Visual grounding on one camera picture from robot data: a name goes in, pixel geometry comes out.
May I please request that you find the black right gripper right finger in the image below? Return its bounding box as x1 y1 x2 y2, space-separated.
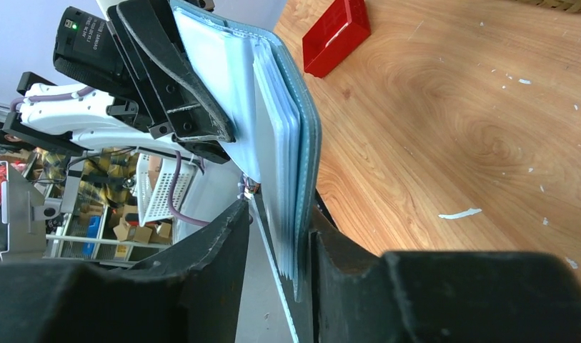
310 209 581 342

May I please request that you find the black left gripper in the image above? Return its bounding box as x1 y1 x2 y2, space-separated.
106 1 236 164

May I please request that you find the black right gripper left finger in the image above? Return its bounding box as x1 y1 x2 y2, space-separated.
0 200 249 342

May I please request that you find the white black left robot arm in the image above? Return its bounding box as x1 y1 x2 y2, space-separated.
3 1 236 164

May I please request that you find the white perforated plastic basket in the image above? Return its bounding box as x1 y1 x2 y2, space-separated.
135 154 200 226

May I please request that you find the red flat toy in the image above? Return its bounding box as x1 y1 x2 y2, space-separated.
302 0 371 79

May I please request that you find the woven compartment tray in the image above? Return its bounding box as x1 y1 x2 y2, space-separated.
522 0 581 13

